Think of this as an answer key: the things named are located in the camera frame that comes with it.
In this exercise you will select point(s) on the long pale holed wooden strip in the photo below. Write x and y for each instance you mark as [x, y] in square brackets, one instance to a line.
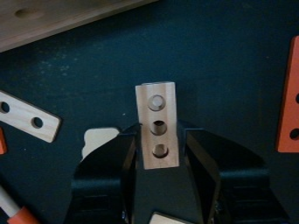
[21, 114]

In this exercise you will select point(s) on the pale three-hole wooden block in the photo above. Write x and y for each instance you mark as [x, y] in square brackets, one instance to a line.
[145, 102]

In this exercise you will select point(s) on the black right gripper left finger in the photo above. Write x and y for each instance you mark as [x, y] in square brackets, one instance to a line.
[100, 180]

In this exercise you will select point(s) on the wooden toy toolbox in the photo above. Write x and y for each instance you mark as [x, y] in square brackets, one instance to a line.
[57, 17]

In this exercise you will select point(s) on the orange holed wooden block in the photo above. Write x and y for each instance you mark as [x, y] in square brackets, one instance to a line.
[287, 116]

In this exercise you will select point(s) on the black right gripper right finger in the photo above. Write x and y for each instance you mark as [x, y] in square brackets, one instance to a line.
[240, 180]

